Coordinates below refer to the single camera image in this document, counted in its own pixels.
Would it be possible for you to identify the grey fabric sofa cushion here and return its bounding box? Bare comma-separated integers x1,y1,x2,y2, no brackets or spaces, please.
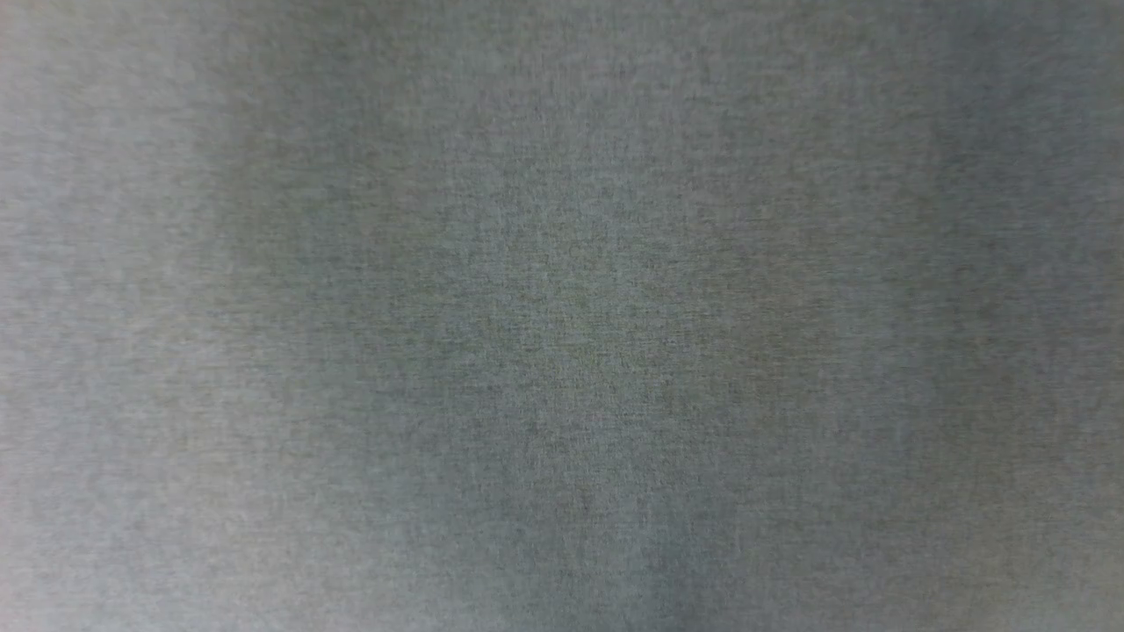
0,0,1124,632

